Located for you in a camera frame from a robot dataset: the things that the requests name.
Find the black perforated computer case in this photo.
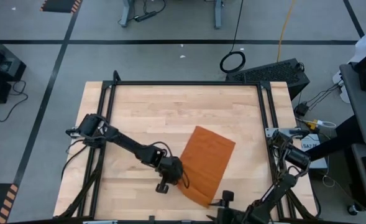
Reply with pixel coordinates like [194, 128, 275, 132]
[225, 58, 311, 100]

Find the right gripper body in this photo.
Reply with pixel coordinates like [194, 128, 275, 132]
[216, 207, 252, 224]

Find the black desk beam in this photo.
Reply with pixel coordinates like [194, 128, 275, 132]
[303, 114, 357, 164]

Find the black power strip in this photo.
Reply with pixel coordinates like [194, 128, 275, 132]
[134, 11, 158, 22]

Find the black power adapter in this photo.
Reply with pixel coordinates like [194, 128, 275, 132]
[294, 102, 310, 118]

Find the yellow white plug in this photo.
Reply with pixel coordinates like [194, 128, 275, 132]
[303, 119, 337, 130]

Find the black coiled cable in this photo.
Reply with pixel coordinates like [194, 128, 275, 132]
[219, 0, 247, 74]

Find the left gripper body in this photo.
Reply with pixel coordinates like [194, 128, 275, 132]
[156, 155, 184, 184]

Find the yellow cable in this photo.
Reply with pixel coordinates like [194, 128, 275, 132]
[277, 0, 296, 63]

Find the white labelled box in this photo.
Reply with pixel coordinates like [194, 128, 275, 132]
[300, 133, 329, 170]

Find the grey desk leg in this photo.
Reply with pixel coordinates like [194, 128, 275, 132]
[119, 0, 136, 28]
[213, 0, 226, 30]

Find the black floor cable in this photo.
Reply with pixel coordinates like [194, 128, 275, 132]
[0, 80, 29, 123]

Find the orange cloth towel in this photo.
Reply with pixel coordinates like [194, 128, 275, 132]
[176, 125, 236, 208]

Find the black aluminium table frame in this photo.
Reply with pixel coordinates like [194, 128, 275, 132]
[53, 70, 323, 224]

